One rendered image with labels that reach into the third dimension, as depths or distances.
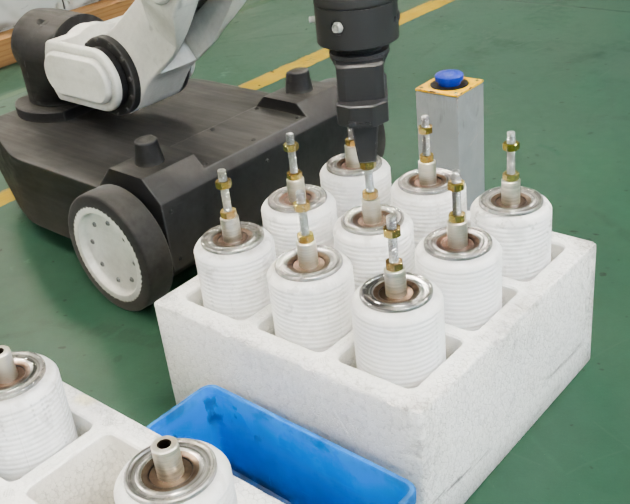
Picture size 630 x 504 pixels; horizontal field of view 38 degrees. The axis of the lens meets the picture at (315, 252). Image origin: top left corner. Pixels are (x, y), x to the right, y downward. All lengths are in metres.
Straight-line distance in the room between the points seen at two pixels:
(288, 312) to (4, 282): 0.76
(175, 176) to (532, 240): 0.58
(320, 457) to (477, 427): 0.17
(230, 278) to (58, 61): 0.76
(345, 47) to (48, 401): 0.46
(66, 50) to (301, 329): 0.86
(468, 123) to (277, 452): 0.55
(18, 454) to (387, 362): 0.37
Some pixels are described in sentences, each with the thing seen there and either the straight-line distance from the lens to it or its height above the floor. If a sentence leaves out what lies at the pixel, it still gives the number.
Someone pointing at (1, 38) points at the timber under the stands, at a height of 0.08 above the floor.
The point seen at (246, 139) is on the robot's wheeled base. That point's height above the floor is 0.19.
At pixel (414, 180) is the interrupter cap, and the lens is 1.17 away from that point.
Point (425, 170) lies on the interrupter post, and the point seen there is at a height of 0.27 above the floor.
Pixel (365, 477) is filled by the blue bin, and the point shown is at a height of 0.10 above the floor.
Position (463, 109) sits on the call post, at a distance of 1.29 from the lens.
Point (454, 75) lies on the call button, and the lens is 1.30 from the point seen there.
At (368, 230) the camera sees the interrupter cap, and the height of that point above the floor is 0.25.
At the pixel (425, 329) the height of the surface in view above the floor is 0.23.
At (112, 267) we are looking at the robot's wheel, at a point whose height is 0.07.
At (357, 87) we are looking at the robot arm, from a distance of 0.97.
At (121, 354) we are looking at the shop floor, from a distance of 1.37.
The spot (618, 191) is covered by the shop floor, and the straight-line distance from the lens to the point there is 1.72.
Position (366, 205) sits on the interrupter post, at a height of 0.28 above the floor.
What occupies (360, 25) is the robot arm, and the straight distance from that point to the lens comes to 0.95.
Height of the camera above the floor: 0.75
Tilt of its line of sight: 29 degrees down
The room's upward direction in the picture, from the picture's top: 7 degrees counter-clockwise
